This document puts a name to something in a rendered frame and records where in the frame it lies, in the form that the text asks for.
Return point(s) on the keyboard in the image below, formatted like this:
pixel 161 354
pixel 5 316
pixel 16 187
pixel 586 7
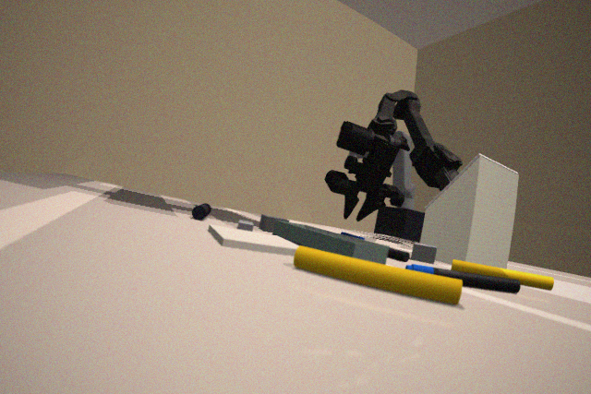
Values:
pixel 327 241

